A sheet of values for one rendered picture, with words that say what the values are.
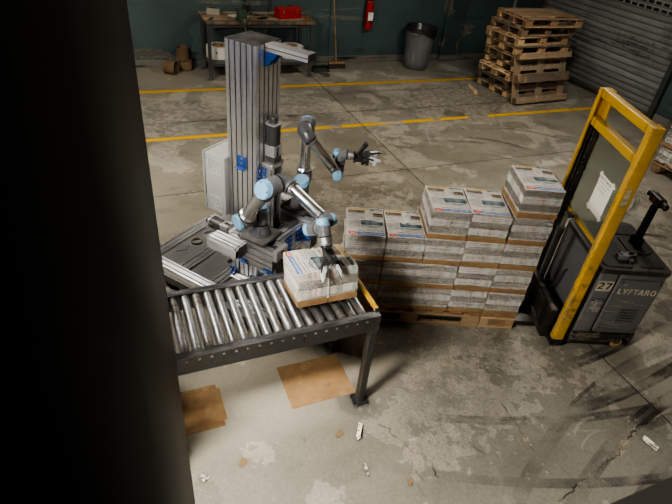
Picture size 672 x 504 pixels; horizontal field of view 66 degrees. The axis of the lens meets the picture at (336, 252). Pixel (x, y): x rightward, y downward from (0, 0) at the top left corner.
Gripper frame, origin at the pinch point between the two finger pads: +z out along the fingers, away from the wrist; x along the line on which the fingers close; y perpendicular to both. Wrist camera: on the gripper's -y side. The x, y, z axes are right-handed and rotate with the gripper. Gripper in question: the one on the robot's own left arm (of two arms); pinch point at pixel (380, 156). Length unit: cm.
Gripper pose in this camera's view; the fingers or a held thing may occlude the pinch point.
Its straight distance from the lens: 388.9
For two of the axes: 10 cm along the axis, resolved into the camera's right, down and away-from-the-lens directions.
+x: -1.1, 6.8, -7.2
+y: -0.8, 7.2, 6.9
